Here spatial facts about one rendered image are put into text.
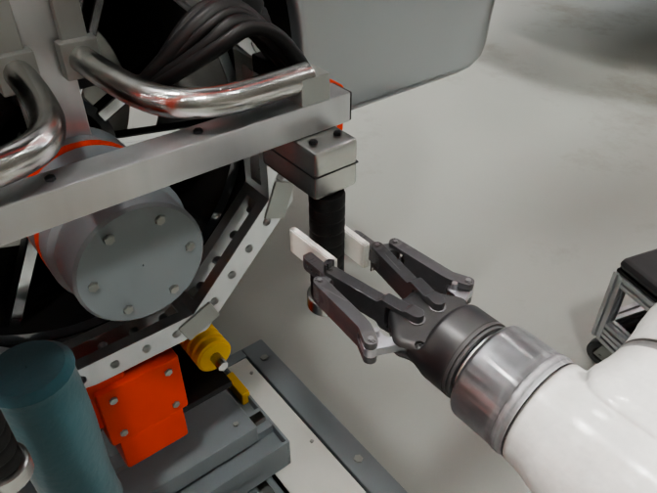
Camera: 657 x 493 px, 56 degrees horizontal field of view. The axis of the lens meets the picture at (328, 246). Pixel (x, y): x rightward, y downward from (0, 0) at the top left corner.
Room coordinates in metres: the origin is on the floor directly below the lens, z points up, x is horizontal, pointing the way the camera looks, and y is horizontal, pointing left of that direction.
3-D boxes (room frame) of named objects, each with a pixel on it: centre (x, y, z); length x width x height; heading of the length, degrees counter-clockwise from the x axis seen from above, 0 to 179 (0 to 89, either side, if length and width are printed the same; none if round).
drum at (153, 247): (0.52, 0.24, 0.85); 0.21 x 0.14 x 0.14; 38
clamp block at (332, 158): (0.52, 0.02, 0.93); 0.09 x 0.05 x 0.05; 38
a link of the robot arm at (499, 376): (0.32, -0.14, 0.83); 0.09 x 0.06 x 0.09; 128
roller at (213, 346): (0.73, 0.25, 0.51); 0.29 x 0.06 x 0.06; 38
